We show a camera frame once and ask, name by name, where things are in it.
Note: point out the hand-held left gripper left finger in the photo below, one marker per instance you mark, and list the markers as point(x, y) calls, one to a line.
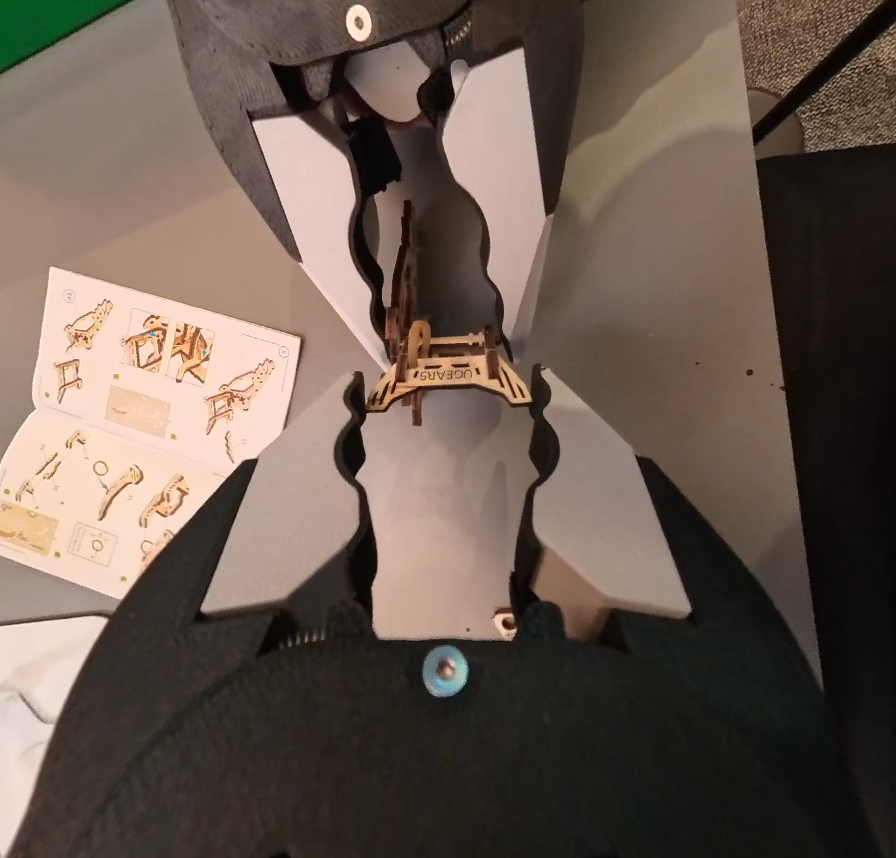
point(280, 522)

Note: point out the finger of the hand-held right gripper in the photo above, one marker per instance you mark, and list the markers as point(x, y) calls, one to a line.
point(504, 158)
point(308, 193)

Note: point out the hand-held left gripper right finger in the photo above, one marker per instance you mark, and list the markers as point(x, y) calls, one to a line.
point(609, 522)

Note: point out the wooden model lever assembly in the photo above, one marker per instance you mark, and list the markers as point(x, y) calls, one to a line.
point(404, 277)

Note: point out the wooden model frame part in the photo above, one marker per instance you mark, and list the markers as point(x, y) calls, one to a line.
point(455, 378)

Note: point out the small wooden plate with holes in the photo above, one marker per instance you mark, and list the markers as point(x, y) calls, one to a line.
point(502, 621)

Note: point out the open instruction booklet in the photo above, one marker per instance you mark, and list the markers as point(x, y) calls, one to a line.
point(140, 417)

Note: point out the black floor stand pole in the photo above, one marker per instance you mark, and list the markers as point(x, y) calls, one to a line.
point(826, 60)

